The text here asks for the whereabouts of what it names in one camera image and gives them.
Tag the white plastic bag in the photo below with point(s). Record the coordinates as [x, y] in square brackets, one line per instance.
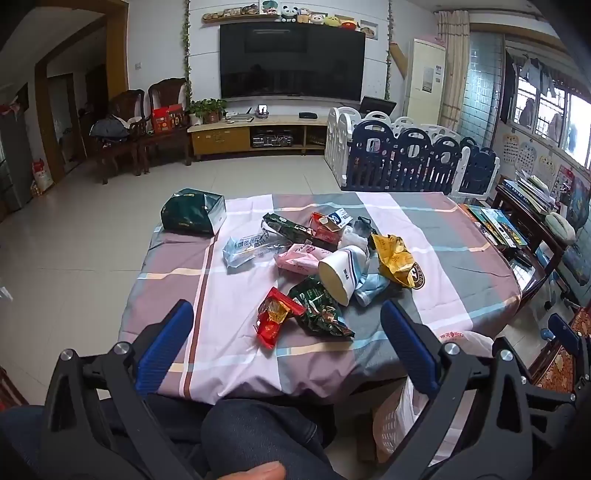
[392, 415]

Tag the dark green snack wrapper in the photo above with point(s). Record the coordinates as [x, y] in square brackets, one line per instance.
[281, 225]

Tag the grey refrigerator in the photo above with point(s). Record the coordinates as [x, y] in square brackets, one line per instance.
[14, 157]

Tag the red shopping bag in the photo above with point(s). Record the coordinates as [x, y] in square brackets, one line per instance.
[41, 176]

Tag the black audio equipment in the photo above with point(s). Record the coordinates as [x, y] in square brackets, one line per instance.
[272, 139]

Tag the white and blue medicine box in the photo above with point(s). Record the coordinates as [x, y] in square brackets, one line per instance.
[339, 217]

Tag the wooden television cabinet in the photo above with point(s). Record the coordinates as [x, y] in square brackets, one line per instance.
[217, 138]

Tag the white plush toy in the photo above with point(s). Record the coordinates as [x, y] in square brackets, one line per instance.
[317, 19]

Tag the stack of books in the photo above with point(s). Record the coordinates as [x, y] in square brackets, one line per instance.
[531, 189]

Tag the panda plush toy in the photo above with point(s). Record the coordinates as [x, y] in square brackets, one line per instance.
[288, 12]

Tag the potted green plant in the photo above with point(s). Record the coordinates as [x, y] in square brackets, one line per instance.
[205, 110]

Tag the wall poster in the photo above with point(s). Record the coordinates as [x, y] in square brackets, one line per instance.
[510, 148]
[526, 156]

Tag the dark backpack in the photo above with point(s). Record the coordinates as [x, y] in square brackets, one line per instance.
[108, 129]

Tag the red gift box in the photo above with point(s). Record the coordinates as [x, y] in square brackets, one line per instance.
[167, 119]

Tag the dark wooden side table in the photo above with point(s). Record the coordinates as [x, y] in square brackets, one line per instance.
[531, 230]

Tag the yellow plush toy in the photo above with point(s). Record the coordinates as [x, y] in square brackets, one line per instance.
[332, 21]

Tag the grey green pouch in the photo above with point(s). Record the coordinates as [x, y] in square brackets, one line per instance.
[561, 227]

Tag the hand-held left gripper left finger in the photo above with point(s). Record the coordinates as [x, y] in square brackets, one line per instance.
[164, 341]

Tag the window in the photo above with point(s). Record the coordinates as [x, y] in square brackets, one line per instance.
[554, 115]

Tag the crumpled white tissue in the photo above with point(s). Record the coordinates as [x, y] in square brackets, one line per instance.
[352, 239]

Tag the clear plastic wrapper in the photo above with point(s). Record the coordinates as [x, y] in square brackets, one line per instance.
[244, 249]

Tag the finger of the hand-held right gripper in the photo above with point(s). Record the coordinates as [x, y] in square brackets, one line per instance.
[564, 333]

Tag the green snack bag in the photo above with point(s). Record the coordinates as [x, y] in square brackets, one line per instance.
[318, 309]

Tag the white and navy playpen fence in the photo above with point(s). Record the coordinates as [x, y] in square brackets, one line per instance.
[415, 159]

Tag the red plush toy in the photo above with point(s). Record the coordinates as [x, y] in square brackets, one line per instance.
[349, 24]

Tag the pink wrapper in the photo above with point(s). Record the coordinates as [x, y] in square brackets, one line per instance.
[298, 258]

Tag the dark wooden armchair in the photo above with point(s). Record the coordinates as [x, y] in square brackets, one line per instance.
[122, 152]
[166, 92]

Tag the green hanging vine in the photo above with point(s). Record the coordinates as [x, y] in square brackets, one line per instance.
[388, 55]
[187, 55]

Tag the red patterned rug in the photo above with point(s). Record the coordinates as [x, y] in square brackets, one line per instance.
[551, 369]

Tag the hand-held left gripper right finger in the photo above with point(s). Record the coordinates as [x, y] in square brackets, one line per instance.
[411, 346]

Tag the clear plastic packaging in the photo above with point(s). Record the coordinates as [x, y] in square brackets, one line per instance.
[364, 225]

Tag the red snack wrapper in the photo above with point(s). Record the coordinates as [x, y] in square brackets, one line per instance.
[272, 327]

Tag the person's dark jeans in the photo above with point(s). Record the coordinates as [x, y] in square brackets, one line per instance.
[258, 429]

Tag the white flat device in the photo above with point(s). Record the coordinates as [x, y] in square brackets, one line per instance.
[240, 117]

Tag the row of picture books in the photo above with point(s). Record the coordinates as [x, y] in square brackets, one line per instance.
[496, 226]

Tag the yellow snack wrapper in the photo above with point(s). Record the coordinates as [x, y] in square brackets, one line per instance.
[392, 256]

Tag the person's left hand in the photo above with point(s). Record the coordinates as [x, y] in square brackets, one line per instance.
[258, 472]

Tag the dark green carton box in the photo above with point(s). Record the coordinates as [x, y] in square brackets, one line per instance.
[189, 212]

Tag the small black box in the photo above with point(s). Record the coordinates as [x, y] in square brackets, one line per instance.
[307, 115]

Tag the black monitor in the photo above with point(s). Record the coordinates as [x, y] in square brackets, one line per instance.
[376, 106]

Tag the plaid tablecloth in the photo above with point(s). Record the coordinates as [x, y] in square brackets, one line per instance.
[221, 332]

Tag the wooden wall shelf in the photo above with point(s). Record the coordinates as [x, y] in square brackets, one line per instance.
[240, 19]

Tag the black flat television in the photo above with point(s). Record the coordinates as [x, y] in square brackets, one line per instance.
[291, 60]

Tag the beige curtain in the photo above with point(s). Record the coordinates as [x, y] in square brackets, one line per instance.
[452, 69]

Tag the brown round label sachet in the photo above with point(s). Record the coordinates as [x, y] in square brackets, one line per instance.
[415, 278]

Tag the white standing air conditioner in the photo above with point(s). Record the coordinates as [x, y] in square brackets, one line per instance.
[422, 101]

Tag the light blue wrapper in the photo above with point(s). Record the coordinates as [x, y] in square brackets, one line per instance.
[371, 288]

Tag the small standing screen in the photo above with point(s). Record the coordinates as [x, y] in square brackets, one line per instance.
[262, 110]

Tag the brown plush toy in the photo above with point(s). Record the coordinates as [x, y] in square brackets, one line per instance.
[304, 16]

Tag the red cardboard box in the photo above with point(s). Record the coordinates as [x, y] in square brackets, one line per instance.
[323, 234]

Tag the white paper cup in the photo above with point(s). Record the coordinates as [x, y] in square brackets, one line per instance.
[346, 272]

